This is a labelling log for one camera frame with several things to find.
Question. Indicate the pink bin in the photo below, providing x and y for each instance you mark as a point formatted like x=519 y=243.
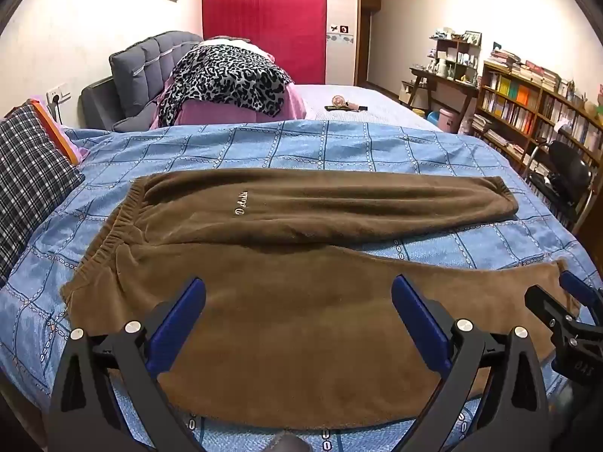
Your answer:
x=448 y=120

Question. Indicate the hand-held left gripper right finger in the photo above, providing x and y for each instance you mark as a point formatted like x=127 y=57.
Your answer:
x=419 y=321

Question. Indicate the wooden bookshelf with books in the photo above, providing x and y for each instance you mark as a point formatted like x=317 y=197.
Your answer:
x=518 y=103

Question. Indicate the pink blanket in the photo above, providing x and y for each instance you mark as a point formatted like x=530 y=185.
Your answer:
x=292 y=101

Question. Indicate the red upright mattress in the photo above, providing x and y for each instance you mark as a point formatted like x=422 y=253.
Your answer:
x=264 y=28

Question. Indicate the black chair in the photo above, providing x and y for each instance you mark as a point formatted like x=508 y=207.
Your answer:
x=565 y=169

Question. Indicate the wooden desk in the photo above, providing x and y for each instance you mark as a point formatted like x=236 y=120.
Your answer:
x=438 y=80

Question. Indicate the white wall socket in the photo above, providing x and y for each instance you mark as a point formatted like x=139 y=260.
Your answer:
x=60 y=93

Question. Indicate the leopard print cloth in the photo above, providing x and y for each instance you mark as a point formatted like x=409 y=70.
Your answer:
x=226 y=80

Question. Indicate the blue bucket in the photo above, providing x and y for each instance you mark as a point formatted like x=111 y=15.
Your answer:
x=432 y=119

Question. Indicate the dark plaid pillow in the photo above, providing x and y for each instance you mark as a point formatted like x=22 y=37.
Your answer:
x=28 y=174

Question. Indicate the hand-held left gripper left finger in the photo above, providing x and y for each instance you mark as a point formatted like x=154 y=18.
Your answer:
x=179 y=321

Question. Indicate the orange and pink pillow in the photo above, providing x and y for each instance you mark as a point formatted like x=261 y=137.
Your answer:
x=56 y=129

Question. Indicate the blue checked quilt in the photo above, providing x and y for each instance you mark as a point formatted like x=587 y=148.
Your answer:
x=329 y=146

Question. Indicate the grey padded headboard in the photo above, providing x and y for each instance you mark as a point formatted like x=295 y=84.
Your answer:
x=141 y=70

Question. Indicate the brown fleece pants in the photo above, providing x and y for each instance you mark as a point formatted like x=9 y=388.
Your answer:
x=292 y=292

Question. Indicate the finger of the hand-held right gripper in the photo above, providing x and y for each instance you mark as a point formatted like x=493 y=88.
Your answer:
x=582 y=289
x=549 y=308

